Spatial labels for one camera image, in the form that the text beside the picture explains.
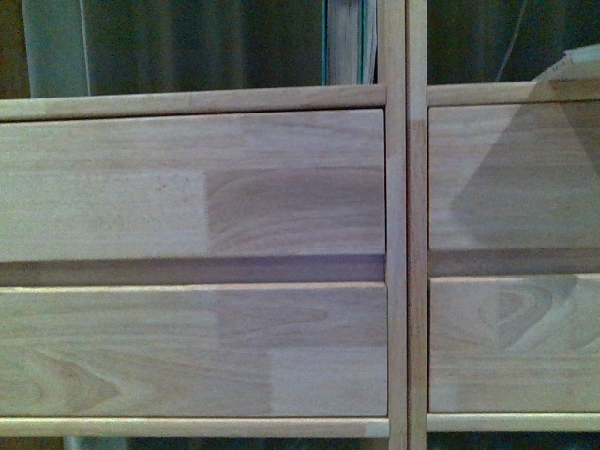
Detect upright books on shelf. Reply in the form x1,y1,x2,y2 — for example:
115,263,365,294
322,0,378,85

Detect lower left wooden drawer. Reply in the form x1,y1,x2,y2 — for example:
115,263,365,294
1,282,387,418

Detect upper right wooden drawer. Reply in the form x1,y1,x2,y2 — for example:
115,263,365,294
428,101,599,251

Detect upper left wooden drawer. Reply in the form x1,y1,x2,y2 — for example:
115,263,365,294
1,109,384,262

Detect left wooden shelf unit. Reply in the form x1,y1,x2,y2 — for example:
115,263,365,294
1,1,407,449

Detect lower right wooden drawer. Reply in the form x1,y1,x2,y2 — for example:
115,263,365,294
428,274,599,413

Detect wooden shelf unit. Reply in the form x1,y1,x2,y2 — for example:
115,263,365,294
1,1,407,449
403,1,599,449

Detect grey curtain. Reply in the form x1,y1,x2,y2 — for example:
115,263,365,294
22,0,91,98

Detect wooden drawer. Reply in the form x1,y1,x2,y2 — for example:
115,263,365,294
1,282,387,418
1,109,384,262
428,274,599,413
428,101,599,251

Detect right wooden shelf unit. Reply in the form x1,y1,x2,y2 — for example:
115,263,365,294
403,1,599,449

